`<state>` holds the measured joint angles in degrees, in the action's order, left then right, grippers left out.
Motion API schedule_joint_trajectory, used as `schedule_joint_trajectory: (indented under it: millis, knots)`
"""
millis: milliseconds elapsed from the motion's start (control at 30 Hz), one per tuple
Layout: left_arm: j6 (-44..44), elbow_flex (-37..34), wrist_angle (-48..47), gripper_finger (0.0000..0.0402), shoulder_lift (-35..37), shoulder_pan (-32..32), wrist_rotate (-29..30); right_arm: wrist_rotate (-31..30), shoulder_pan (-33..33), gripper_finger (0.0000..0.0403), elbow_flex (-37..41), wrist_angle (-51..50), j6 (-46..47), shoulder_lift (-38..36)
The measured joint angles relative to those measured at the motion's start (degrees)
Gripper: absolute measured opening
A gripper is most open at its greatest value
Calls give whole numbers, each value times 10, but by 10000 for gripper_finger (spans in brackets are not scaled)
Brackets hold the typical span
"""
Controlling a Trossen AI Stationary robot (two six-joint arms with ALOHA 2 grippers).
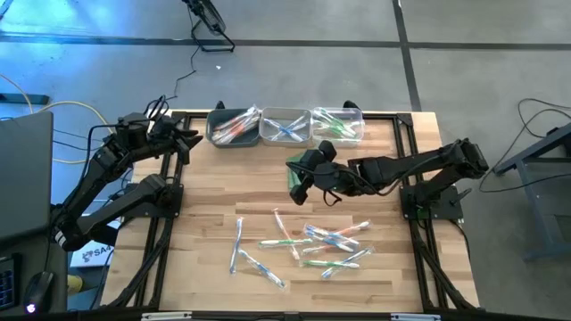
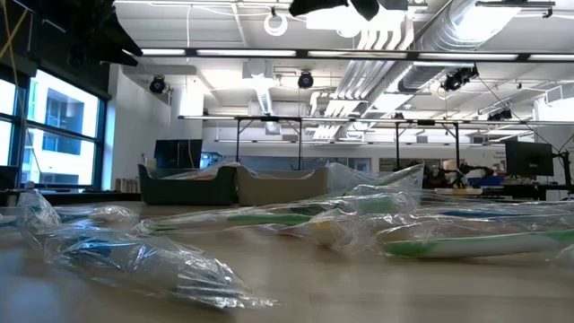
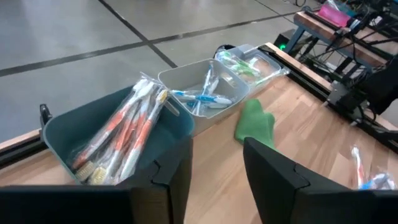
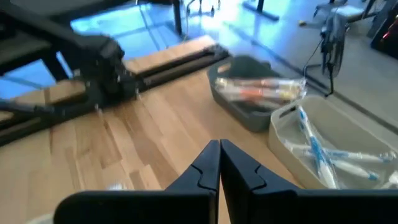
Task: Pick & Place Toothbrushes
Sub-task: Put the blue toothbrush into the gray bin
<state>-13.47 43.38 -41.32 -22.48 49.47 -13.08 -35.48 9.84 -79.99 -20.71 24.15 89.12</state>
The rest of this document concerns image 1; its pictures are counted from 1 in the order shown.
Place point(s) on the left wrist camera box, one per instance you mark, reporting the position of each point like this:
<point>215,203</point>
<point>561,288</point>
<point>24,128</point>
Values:
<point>133,125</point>

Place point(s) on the clear plastic bin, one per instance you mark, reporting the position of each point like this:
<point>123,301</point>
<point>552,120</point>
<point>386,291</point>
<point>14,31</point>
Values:
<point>339,143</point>

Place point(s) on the grey desk frame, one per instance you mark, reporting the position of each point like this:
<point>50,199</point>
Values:
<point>542,223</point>

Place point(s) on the black computer mouse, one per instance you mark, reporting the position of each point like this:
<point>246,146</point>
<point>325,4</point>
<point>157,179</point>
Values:
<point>38,292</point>

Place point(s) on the green cloth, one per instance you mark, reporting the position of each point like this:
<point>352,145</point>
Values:
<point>291,174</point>

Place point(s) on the beige plastic bin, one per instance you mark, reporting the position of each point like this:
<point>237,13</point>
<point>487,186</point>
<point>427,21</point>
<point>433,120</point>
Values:
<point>285,113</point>

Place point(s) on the white table bracket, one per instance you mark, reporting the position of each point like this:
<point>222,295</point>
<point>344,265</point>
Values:
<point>165,316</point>
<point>415,317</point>

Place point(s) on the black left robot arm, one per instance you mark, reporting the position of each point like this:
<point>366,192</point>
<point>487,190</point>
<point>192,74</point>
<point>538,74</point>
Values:
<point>102,169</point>

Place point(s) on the yellow object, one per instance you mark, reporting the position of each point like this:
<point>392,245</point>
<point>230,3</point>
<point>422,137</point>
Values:
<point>75,284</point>

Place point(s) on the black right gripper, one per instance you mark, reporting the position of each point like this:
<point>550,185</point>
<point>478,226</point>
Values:
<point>334,178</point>

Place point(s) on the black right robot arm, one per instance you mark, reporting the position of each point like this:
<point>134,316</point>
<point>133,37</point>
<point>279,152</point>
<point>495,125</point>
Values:
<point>401,167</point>

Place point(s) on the white printed box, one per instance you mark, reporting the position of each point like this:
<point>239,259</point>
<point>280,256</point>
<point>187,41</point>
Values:
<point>91,256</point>

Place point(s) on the orange toothbrush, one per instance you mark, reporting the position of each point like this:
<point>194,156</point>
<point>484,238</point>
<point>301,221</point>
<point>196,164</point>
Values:
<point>236,129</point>
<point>354,228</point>
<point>232,122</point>
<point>241,125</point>
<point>283,227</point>
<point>229,131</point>
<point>244,119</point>

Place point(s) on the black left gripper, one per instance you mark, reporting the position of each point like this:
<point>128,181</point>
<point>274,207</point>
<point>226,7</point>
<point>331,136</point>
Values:
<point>165,134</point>

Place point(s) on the dark desk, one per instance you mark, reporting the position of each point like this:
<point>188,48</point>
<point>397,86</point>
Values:
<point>44,267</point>

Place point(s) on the grey computer monitor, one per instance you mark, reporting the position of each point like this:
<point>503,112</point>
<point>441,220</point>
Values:
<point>24,174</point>

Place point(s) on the black stand foot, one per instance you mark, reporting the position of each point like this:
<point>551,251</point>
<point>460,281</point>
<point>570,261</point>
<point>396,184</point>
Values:
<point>22,98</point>

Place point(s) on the dark green plastic bin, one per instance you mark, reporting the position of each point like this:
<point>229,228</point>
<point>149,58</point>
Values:
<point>214,115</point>

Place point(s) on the backlit keyboard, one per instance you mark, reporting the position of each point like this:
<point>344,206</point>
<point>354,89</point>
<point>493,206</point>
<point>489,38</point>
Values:
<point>5,285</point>

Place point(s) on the green toothbrush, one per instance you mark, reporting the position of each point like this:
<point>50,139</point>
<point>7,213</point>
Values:
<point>332,133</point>
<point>343,129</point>
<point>325,125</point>
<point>330,264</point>
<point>339,122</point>
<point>330,118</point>
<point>285,242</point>

